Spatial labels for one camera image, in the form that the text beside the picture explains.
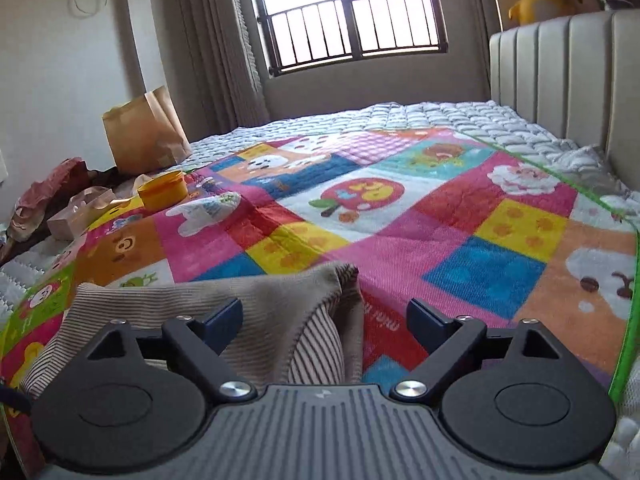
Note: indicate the red crumpled cloth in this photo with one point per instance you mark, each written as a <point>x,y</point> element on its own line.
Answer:
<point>47,187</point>

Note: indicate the colourful printed blanket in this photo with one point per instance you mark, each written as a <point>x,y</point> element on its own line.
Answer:
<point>380,220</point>

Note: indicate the beige padded headboard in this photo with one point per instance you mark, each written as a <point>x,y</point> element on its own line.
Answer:
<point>570,75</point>

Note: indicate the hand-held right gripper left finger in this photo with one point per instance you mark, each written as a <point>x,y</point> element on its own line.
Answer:
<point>224,316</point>

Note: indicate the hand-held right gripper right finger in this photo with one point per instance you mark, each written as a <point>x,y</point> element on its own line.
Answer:
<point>423,321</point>

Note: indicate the yellow round container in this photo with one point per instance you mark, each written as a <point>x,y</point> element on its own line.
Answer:
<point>161,191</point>

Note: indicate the brown paper bag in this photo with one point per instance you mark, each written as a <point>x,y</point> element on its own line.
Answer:
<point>142,132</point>

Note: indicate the window with dark railing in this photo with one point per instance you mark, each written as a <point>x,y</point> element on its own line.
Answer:
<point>345,7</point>

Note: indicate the small beige box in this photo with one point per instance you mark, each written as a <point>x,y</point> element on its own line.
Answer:
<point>80,215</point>

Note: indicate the beige curtain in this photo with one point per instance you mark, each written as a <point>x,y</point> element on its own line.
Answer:
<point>220,45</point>

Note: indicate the beige striped garment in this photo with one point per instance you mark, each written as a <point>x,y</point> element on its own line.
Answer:
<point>280,310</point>

